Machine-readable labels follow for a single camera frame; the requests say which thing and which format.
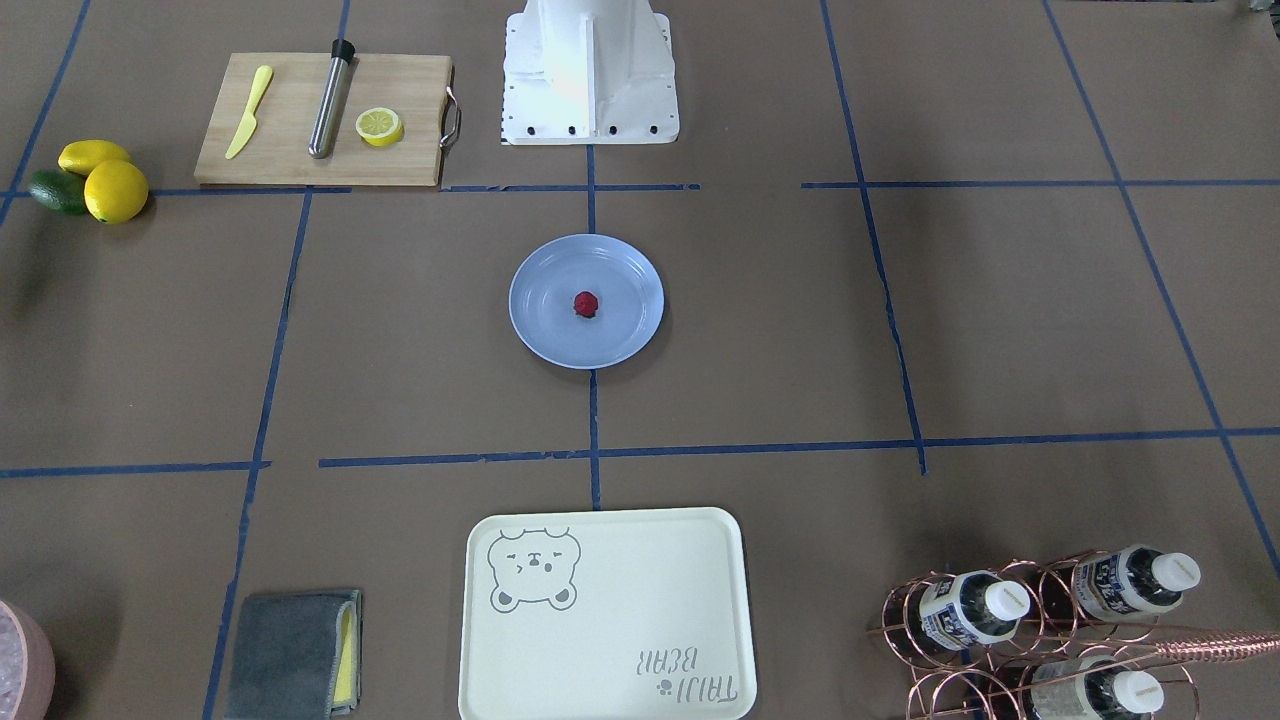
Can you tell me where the red strawberry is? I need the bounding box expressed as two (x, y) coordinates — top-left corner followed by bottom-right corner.
(572, 291), (600, 319)

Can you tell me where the blue plate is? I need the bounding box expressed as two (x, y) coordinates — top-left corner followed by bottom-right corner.
(508, 234), (666, 370)

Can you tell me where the cream bear tray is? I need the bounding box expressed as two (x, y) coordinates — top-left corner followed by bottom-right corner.
(458, 507), (758, 719)

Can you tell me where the lemon half slice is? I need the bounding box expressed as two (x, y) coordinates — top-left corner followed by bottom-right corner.
(355, 108), (404, 149)

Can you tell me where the wooden cutting board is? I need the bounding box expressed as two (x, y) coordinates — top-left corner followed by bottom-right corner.
(193, 53), (454, 188)

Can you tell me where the steel knife sharpener rod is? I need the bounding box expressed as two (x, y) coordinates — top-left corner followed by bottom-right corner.
(307, 38), (356, 160)

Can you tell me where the tea bottle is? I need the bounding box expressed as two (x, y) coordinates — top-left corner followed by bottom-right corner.
(1069, 544), (1202, 623)
(1018, 656), (1166, 719)
(906, 571), (1033, 656)

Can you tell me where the grey yellow cleaning cloth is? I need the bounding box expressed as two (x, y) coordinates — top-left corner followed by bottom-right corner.
(223, 588), (364, 719)

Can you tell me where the yellow plastic knife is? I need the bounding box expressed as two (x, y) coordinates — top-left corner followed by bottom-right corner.
(224, 65), (274, 160)

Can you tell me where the yellow lemon front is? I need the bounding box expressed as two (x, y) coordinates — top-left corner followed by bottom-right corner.
(84, 160), (150, 224)

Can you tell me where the yellow lemon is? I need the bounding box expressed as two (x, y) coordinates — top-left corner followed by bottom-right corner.
(84, 160), (150, 224)
(58, 138), (132, 178)

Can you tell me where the tea bottle lower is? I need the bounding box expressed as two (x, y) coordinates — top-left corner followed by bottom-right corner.
(1018, 656), (1166, 719)

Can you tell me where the yellow lemon back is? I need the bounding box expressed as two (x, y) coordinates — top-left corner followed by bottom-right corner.
(58, 138), (132, 178)

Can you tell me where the green avocado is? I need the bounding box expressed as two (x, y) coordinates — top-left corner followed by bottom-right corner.
(27, 169), (88, 217)

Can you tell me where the pink bowl with ice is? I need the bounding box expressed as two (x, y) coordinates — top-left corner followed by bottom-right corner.
(1, 601), (56, 719)

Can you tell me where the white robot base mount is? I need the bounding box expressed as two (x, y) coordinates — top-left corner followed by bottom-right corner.
(500, 1), (681, 146)

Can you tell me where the copper wire bottle rack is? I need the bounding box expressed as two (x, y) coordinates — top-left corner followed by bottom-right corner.
(867, 550), (1277, 719)

